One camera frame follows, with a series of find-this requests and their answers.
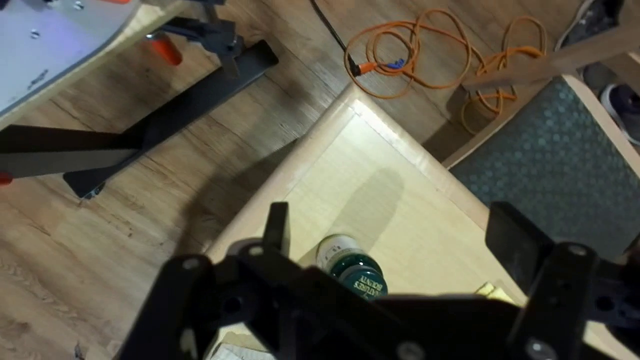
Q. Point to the black shoe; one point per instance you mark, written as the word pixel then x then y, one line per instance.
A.
pixel 592 20

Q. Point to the wooden chair with grey seat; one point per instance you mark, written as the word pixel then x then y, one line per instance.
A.
pixel 553 167

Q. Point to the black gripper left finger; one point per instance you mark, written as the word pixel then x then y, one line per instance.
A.
pixel 173 306

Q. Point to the black metal stand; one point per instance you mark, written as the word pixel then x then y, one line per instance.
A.
pixel 187 101

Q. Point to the bottle with green cap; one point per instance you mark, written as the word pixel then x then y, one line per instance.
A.
pixel 353 271

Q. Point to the dark blue white-soled shoe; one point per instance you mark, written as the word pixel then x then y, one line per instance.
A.
pixel 622 110

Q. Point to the grey metal base plate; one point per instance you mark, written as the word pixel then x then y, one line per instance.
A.
pixel 52 47

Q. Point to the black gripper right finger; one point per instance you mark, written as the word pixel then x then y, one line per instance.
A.
pixel 560 292

